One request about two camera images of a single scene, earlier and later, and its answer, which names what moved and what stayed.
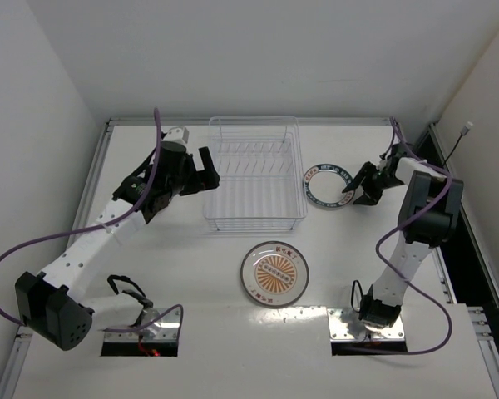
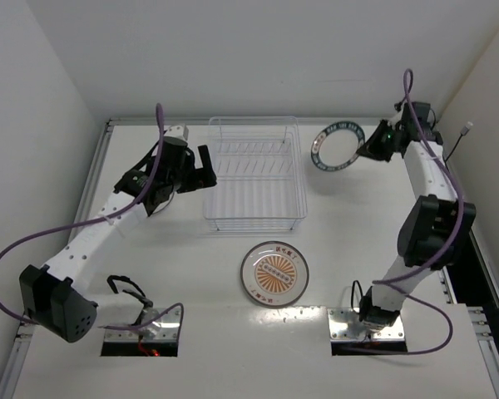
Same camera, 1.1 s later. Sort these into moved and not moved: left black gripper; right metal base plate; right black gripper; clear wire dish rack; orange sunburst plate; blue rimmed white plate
Moved: right black gripper; blue rimmed white plate
Not moved: left black gripper; right metal base plate; orange sunburst plate; clear wire dish rack
